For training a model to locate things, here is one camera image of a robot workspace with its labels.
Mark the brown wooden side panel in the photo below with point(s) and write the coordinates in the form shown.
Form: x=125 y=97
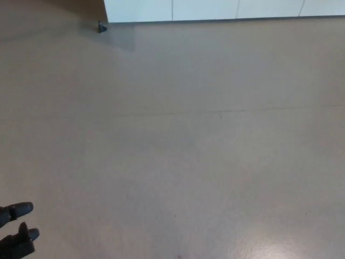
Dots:
x=54 y=10

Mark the white locker cabinet body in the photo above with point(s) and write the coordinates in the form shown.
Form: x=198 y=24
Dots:
x=215 y=9

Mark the black floor door stopper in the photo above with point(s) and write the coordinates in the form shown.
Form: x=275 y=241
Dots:
x=101 y=27

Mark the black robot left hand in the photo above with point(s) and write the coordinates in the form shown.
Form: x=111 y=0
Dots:
x=20 y=209

